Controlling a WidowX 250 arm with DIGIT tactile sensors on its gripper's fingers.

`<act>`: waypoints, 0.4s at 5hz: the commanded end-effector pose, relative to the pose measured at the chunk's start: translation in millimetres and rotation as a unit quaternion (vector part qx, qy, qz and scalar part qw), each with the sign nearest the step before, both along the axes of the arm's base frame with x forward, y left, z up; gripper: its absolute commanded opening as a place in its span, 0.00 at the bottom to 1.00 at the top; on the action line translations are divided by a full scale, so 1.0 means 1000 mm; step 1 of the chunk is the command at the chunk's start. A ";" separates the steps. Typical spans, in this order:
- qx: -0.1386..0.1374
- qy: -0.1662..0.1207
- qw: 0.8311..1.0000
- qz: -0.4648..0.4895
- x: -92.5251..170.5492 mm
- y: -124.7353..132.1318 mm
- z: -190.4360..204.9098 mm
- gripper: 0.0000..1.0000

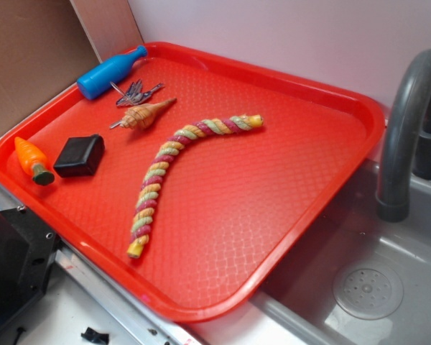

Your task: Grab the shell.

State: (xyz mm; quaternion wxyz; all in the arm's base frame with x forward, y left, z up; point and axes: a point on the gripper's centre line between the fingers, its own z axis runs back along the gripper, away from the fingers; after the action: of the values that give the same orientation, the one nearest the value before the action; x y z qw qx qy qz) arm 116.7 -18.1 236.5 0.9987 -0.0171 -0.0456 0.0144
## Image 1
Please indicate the tan spiral sea shell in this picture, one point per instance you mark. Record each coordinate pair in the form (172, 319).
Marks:
(143, 116)

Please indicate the red plastic tray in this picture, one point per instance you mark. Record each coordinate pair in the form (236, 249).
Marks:
(230, 206)

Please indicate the bunch of metal keys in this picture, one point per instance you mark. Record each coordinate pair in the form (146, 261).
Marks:
(134, 95)

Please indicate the black rectangular box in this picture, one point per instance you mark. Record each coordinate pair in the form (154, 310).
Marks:
(80, 156)

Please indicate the blue plastic toy bottle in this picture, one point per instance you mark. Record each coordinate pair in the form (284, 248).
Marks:
(98, 80)

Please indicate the grey plastic toy sink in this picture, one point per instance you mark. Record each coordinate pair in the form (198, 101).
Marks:
(353, 278)

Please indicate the grey curved toy faucet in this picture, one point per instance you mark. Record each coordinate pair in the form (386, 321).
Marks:
(407, 144)

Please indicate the orange toy carrot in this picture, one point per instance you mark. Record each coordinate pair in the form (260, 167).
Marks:
(33, 162)

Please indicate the small black plastic clip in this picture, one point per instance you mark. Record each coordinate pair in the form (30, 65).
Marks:
(95, 337)

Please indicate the brown cardboard panel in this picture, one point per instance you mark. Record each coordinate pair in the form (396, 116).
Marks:
(46, 45)

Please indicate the multicolour twisted rope toy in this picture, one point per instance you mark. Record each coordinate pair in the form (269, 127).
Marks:
(146, 204)

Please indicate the aluminium frame rail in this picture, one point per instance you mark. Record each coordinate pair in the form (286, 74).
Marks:
(80, 297)

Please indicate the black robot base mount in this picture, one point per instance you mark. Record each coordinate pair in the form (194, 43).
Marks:
(27, 251)

